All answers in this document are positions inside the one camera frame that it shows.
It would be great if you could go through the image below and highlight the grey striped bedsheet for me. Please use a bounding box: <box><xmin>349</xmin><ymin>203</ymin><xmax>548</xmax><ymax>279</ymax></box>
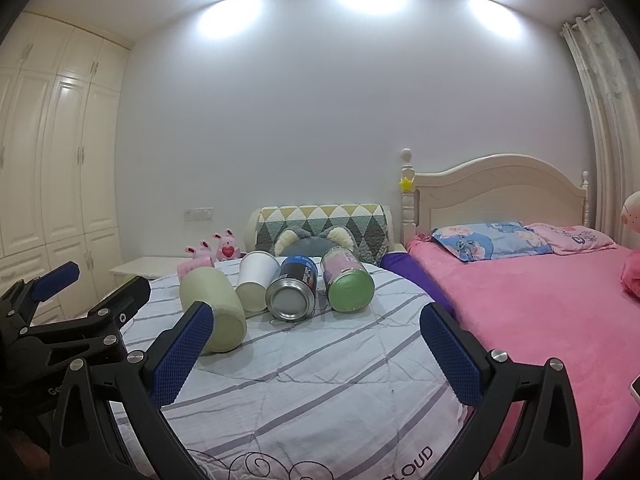
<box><xmin>107</xmin><ymin>257</ymin><xmax>481</xmax><ymax>480</ymax></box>

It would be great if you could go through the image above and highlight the small pink bunny toy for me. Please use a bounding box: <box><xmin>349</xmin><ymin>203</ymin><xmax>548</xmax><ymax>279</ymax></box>
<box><xmin>185</xmin><ymin>240</ymin><xmax>216</xmax><ymax>263</ymax></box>

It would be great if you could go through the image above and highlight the white nightstand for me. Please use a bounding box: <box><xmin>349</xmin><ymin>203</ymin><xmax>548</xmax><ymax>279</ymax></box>
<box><xmin>109</xmin><ymin>256</ymin><xmax>188</xmax><ymax>287</ymax></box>

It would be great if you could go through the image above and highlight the blue metal can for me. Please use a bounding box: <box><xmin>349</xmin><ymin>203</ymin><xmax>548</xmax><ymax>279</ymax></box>
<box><xmin>265</xmin><ymin>255</ymin><xmax>320</xmax><ymax>322</ymax></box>

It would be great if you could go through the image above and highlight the triangle patterned quilted headboard cover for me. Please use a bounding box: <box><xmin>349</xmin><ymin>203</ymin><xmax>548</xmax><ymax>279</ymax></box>
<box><xmin>248</xmin><ymin>204</ymin><xmax>392</xmax><ymax>261</ymax></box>

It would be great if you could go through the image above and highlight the pink can with green lid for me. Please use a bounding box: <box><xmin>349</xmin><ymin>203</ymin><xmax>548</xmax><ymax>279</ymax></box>
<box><xmin>320</xmin><ymin>246</ymin><xmax>376</xmax><ymax>312</ymax></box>

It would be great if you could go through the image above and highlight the pink bunny toy with heart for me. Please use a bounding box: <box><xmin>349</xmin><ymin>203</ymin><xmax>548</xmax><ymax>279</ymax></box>
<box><xmin>212</xmin><ymin>231</ymin><xmax>244</xmax><ymax>262</ymax></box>

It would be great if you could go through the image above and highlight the blue printed pillow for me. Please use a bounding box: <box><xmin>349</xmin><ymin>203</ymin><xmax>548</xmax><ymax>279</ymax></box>
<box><xmin>431</xmin><ymin>221</ymin><xmax>548</xmax><ymax>264</ymax></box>

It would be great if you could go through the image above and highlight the grey cat-ear cushion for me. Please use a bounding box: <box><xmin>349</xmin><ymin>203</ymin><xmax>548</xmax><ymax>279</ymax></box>
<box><xmin>270</xmin><ymin>225</ymin><xmax>358</xmax><ymax>261</ymax></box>

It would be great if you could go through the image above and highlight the pink printed pillow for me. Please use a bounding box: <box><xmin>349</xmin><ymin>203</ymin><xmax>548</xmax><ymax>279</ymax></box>
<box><xmin>522</xmin><ymin>222</ymin><xmax>617</xmax><ymax>255</ymax></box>

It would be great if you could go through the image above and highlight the cream wardrobe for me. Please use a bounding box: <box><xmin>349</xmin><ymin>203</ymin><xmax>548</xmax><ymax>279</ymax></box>
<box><xmin>0</xmin><ymin>10</ymin><xmax>133</xmax><ymax>331</ymax></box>

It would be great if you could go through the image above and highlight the pink fleece blanket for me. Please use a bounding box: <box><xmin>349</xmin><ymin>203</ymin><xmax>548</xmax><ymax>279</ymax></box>
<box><xmin>406</xmin><ymin>237</ymin><xmax>640</xmax><ymax>480</ymax></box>

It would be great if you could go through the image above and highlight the pink plush cushion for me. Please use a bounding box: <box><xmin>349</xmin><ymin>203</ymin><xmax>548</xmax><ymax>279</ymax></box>
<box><xmin>619</xmin><ymin>260</ymin><xmax>640</xmax><ymax>302</ymax></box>

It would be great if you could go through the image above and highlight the cream wooden bed headboard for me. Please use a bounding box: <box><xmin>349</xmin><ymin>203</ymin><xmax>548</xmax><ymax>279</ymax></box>
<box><xmin>400</xmin><ymin>148</ymin><xmax>591</xmax><ymax>252</ymax></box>

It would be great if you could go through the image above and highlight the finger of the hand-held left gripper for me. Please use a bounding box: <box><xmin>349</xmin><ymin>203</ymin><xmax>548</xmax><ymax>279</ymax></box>
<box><xmin>0</xmin><ymin>261</ymin><xmax>81</xmax><ymax>333</ymax></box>
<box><xmin>47</xmin><ymin>275</ymin><xmax>152</xmax><ymax>366</ymax></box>

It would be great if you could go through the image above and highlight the pink pig plush toy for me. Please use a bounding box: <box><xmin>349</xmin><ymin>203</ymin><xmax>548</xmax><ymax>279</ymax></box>
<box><xmin>620</xmin><ymin>195</ymin><xmax>640</xmax><ymax>234</ymax></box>

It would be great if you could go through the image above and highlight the white cup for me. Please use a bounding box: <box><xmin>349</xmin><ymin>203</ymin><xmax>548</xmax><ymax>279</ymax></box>
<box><xmin>235</xmin><ymin>251</ymin><xmax>281</xmax><ymax>312</ymax></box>

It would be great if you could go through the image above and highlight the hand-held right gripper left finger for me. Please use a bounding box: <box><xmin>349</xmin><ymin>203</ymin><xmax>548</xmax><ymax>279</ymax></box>
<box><xmin>50</xmin><ymin>301</ymin><xmax>215</xmax><ymax>480</ymax></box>

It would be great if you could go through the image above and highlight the white curtain rod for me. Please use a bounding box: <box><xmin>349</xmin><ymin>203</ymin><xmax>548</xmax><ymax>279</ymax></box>
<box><xmin>575</xmin><ymin>5</ymin><xmax>608</xmax><ymax>27</ymax></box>

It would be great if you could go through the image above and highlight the pale patterned curtain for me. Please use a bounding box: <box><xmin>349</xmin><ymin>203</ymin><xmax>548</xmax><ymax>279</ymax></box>
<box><xmin>560</xmin><ymin>7</ymin><xmax>640</xmax><ymax>248</ymax></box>

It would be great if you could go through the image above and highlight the purple sheet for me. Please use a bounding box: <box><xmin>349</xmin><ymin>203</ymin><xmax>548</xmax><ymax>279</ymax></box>
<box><xmin>381</xmin><ymin>251</ymin><xmax>456</xmax><ymax>317</ymax></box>

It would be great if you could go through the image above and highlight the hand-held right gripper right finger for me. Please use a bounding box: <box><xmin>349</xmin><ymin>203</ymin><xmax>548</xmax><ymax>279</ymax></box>
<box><xmin>419</xmin><ymin>302</ymin><xmax>583</xmax><ymax>480</ymax></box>

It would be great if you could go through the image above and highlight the pale green cup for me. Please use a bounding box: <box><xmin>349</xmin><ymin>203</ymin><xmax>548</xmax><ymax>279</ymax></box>
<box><xmin>179</xmin><ymin>266</ymin><xmax>248</xmax><ymax>354</ymax></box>

